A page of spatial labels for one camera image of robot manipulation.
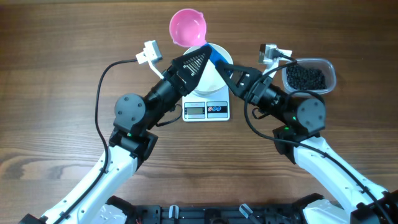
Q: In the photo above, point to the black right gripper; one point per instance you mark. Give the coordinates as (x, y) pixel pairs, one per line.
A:
(249, 90)

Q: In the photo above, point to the clear plastic container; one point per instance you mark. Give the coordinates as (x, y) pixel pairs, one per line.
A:
(324, 65)

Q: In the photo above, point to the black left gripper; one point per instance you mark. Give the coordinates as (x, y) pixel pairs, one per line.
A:
(179, 79)

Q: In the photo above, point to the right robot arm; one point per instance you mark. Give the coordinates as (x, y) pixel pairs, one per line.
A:
(360, 200)

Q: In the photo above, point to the black beans in container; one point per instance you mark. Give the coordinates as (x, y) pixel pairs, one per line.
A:
(301, 78)

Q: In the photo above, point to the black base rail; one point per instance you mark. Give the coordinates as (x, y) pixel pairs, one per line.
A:
(267, 214)

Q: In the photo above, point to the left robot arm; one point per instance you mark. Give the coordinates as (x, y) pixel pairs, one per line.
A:
(130, 143)

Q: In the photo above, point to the white kitchen scale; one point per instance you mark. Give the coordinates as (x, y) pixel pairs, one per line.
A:
(203, 108)

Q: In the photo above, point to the pink scoop with blue handle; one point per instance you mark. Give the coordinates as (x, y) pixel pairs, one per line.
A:
(188, 29)

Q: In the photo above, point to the white bowl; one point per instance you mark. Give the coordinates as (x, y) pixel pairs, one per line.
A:
(211, 81)

